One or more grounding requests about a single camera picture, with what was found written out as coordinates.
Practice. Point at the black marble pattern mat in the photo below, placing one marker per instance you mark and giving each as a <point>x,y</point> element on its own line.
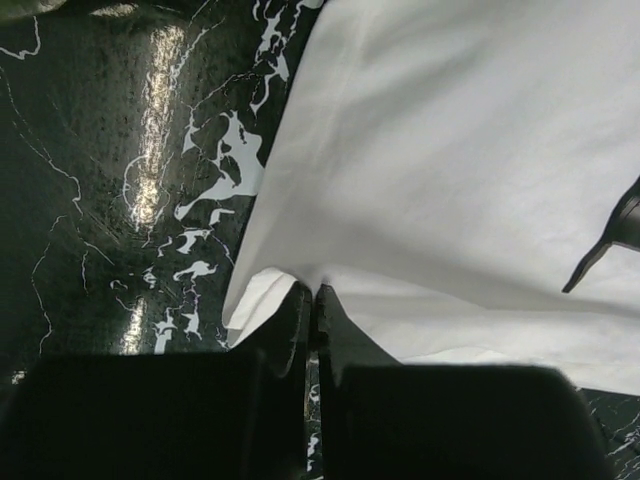
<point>134,140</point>

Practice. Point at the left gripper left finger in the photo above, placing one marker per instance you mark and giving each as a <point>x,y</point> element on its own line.
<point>232,415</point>

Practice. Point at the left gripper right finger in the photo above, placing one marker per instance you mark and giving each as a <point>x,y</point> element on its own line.
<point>385,420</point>

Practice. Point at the white printed t shirt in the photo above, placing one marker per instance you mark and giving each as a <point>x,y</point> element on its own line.
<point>445,166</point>

